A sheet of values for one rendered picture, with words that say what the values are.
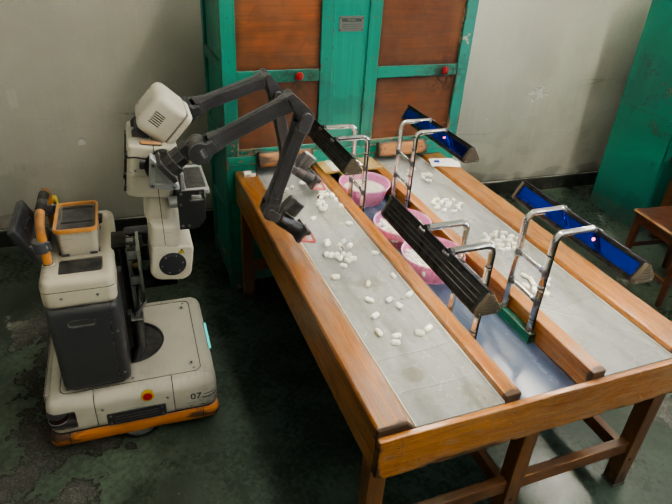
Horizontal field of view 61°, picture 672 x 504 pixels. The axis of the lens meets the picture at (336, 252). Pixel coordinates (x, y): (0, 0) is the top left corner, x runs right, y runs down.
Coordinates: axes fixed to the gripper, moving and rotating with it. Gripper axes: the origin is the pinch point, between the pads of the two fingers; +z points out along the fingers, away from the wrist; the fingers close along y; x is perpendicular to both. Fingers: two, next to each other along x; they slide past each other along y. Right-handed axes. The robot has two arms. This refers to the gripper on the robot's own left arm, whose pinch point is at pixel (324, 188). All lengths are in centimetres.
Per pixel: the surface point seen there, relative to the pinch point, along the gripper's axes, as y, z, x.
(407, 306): -97, 0, 2
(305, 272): -69, -25, 19
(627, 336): -134, 53, -40
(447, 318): -110, 6, -5
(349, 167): -45, -24, -20
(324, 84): 33, -19, -39
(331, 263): -62, -13, 13
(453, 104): 34, 52, -76
